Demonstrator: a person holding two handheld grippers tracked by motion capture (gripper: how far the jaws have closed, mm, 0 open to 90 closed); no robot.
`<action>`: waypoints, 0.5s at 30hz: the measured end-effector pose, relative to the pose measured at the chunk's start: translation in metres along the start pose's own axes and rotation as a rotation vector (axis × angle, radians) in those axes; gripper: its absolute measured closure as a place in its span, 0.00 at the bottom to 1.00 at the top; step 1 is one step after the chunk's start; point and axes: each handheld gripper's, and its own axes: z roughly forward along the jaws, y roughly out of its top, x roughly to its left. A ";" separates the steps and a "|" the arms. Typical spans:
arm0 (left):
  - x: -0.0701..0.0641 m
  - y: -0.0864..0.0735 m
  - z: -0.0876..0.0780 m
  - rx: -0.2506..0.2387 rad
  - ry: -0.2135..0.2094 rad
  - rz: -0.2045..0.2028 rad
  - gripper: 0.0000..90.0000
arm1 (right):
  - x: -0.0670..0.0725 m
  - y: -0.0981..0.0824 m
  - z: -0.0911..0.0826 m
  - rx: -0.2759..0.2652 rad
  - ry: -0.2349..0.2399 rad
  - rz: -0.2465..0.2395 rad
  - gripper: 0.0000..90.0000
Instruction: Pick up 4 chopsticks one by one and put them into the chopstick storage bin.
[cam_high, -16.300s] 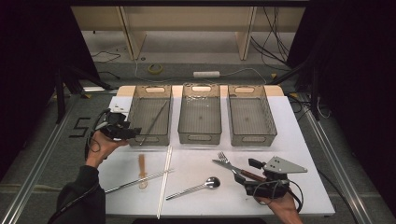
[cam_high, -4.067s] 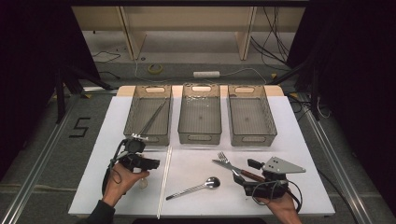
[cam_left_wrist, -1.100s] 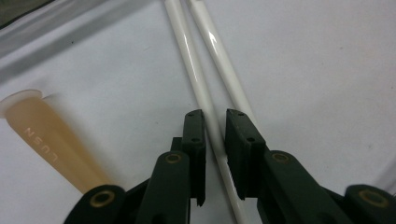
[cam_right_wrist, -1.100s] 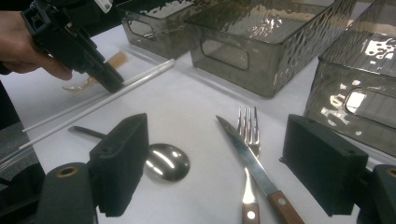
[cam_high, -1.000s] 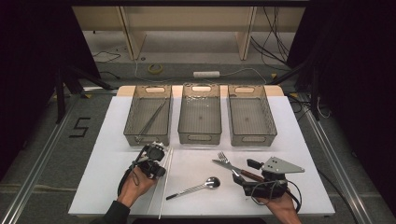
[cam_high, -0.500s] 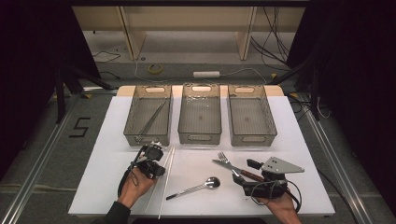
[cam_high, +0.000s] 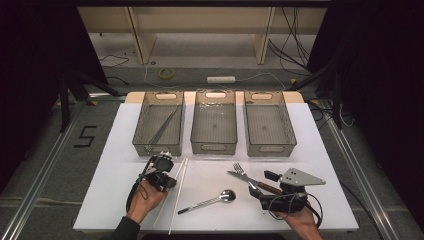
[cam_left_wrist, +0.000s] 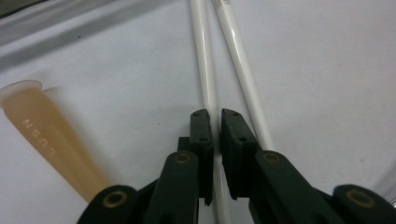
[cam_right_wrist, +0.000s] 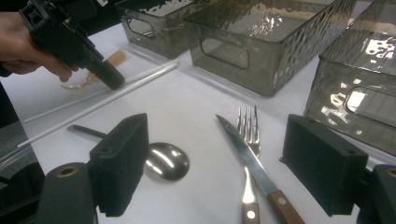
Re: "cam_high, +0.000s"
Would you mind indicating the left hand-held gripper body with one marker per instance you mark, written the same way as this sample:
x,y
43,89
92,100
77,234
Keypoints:
x,y
161,165

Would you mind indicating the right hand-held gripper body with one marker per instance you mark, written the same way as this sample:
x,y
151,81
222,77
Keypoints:
x,y
300,176

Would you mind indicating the white chopstick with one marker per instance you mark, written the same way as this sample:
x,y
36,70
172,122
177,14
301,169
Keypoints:
x,y
180,170
178,196

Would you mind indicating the metal spoon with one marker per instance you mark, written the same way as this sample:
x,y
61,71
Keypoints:
x,y
227,195

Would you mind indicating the metal fork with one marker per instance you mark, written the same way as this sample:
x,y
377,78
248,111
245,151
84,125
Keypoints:
x,y
239,169

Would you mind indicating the smoky clear plastic bin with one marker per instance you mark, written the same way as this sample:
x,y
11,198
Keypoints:
x,y
153,100
268,125
214,125

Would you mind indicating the person's left hand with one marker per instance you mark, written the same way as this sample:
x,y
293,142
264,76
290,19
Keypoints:
x,y
145,201

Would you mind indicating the person's right hand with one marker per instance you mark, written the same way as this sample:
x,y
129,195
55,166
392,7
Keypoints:
x,y
303,225

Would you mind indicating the white board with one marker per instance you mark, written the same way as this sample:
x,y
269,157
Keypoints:
x,y
213,220

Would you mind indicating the wooden table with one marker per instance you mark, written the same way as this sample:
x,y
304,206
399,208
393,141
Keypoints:
x,y
189,97

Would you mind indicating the black metal stand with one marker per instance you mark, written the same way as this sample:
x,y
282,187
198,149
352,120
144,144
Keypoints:
x,y
64,100
336,100

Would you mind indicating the yellow tape roll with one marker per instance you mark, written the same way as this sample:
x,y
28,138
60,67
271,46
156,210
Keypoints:
x,y
160,74

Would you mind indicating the white power strip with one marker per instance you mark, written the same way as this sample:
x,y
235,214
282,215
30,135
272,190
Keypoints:
x,y
220,80

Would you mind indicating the black curtain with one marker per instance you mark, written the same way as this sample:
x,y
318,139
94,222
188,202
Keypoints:
x,y
383,66
30,66

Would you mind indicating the beige wooden shelf unit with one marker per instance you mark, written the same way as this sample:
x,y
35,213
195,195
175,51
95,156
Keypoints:
x,y
200,20

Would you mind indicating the aluminium floor rail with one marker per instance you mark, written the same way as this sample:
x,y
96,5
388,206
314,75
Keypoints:
x,y
40,176
353,156

